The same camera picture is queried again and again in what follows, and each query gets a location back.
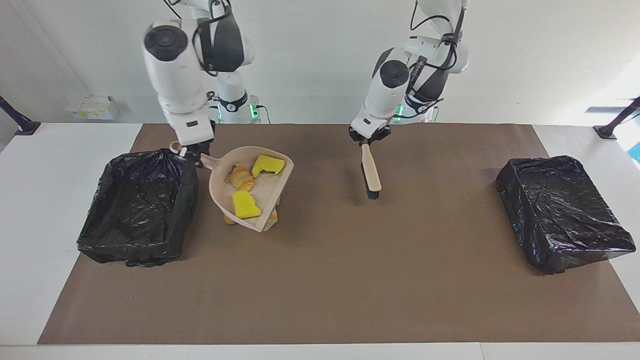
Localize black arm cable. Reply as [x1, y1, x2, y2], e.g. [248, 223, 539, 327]
[167, 0, 233, 77]
[409, 0, 467, 119]

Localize black stand pole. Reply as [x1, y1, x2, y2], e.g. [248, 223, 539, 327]
[593, 96, 640, 140]
[0, 95, 42, 136]

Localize bin with black bag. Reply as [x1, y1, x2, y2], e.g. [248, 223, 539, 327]
[495, 155, 637, 275]
[76, 148, 199, 267]

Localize striped bread slice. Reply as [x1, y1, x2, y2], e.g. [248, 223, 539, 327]
[264, 197, 281, 232]

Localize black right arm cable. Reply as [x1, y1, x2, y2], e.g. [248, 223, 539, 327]
[167, 0, 233, 77]

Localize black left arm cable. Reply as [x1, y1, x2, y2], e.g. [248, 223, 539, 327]
[409, 0, 467, 119]

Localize beige plastic dustpan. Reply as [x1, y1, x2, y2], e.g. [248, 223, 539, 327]
[169, 141, 295, 233]

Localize yellow sponge piece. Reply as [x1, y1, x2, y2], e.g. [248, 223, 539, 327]
[231, 189, 262, 220]
[251, 154, 286, 179]

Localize beige brush black bristles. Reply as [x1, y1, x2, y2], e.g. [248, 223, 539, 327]
[360, 143, 383, 201]

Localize brown paper table mat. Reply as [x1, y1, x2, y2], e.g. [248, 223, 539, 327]
[37, 123, 640, 346]

